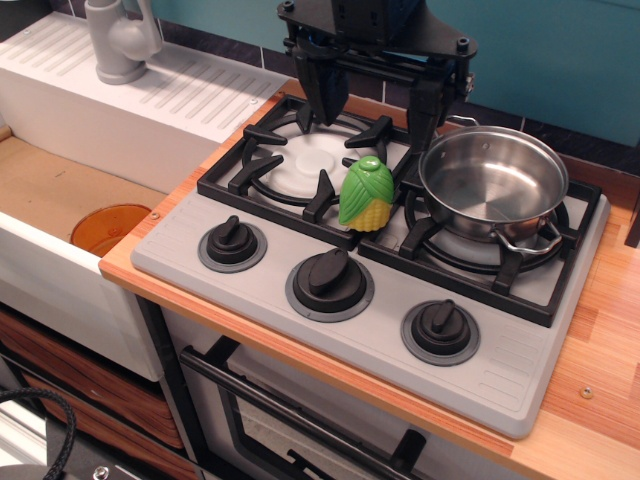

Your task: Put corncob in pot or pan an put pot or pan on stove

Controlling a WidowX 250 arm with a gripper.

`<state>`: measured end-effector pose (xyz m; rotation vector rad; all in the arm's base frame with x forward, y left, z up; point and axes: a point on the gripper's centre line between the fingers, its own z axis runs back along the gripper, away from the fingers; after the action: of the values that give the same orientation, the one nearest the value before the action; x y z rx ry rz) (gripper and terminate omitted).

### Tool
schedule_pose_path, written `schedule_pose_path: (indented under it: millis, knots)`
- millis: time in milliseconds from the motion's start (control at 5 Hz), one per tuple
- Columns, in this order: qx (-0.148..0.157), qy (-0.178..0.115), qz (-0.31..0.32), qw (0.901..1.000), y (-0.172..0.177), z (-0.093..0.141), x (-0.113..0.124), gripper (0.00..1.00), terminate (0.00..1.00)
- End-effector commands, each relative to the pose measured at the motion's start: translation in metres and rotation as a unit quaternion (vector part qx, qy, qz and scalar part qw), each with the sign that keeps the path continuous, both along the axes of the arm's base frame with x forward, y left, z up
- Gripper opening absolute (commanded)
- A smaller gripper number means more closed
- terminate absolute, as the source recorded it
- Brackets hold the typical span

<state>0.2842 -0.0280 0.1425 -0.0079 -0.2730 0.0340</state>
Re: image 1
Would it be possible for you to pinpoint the black burner grate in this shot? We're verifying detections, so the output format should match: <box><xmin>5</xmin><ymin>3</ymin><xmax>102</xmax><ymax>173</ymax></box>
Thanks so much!
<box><xmin>358</xmin><ymin>154</ymin><xmax>609</xmax><ymax>327</ymax></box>
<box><xmin>197</xmin><ymin>95</ymin><xmax>409</xmax><ymax>250</ymax></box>

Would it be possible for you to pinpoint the grey toy stove top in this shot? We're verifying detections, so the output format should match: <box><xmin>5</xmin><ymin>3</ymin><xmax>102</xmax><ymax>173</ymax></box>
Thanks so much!
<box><xmin>130</xmin><ymin>93</ymin><xmax>612</xmax><ymax>441</ymax></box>

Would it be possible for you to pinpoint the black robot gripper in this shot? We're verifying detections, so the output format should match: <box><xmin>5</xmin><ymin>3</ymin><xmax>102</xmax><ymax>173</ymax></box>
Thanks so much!
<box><xmin>277</xmin><ymin>1</ymin><xmax>478</xmax><ymax>155</ymax></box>

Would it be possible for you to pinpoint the black middle stove knob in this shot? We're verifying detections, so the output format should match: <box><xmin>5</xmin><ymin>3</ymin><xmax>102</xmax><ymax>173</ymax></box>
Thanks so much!
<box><xmin>285</xmin><ymin>248</ymin><xmax>375</xmax><ymax>323</ymax></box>

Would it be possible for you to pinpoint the black right burner grate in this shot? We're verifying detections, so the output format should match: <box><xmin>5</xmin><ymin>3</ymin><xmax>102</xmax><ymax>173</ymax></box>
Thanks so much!
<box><xmin>358</xmin><ymin>154</ymin><xmax>609</xmax><ymax>327</ymax></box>

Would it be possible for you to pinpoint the stainless steel pot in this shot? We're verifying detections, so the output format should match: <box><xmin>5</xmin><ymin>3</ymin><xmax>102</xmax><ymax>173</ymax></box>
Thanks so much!
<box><xmin>418</xmin><ymin>125</ymin><xmax>569</xmax><ymax>255</ymax></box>

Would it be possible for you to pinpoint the orange sink drain plug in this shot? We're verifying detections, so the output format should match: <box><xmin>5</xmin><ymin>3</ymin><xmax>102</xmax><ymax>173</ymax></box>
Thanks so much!
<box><xmin>70</xmin><ymin>204</ymin><xmax>151</xmax><ymax>257</ymax></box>

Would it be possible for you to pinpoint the black stove knob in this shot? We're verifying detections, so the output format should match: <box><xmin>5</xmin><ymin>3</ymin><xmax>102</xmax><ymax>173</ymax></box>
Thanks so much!
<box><xmin>401</xmin><ymin>299</ymin><xmax>480</xmax><ymax>367</ymax></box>
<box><xmin>285</xmin><ymin>248</ymin><xmax>375</xmax><ymax>323</ymax></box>
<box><xmin>198</xmin><ymin>215</ymin><xmax>268</xmax><ymax>274</ymax></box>

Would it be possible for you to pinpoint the black right stove knob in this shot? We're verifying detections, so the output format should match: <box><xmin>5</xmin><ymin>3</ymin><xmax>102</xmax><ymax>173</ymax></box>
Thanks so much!
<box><xmin>401</xmin><ymin>299</ymin><xmax>480</xmax><ymax>367</ymax></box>

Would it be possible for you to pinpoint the toy oven door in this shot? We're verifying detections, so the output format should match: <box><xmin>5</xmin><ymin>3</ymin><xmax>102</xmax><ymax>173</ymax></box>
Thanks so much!
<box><xmin>163</xmin><ymin>310</ymin><xmax>518</xmax><ymax>479</ymax></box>

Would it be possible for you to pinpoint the black left burner grate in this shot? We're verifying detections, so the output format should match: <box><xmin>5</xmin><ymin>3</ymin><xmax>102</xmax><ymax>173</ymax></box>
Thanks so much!
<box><xmin>197</xmin><ymin>95</ymin><xmax>409</xmax><ymax>250</ymax></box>

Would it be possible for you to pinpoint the black braided cable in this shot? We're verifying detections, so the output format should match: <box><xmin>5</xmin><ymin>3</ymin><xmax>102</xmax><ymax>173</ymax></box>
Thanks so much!
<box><xmin>0</xmin><ymin>387</ymin><xmax>78</xmax><ymax>480</ymax></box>

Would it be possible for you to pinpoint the grey toy faucet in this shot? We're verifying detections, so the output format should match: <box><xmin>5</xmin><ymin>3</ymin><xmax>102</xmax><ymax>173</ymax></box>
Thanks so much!
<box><xmin>85</xmin><ymin>0</ymin><xmax>163</xmax><ymax>85</ymax></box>

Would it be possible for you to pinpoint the wood grain drawer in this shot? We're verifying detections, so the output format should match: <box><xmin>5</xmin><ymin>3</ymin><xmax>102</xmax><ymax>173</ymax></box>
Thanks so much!
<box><xmin>1</xmin><ymin>308</ymin><xmax>197</xmax><ymax>479</ymax></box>

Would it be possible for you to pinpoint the green yellow toy corncob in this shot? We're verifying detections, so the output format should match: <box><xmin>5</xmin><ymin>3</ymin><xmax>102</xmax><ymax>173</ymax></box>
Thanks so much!
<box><xmin>339</xmin><ymin>156</ymin><xmax>394</xmax><ymax>232</ymax></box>

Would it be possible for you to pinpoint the black left stove knob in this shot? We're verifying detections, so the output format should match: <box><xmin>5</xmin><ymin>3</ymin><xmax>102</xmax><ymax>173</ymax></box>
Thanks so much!
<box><xmin>198</xmin><ymin>215</ymin><xmax>268</xmax><ymax>274</ymax></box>

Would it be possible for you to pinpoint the white toy sink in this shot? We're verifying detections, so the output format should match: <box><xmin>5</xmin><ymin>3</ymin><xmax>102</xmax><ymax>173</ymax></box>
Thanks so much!
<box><xmin>1</xmin><ymin>13</ymin><xmax>285</xmax><ymax>381</ymax></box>

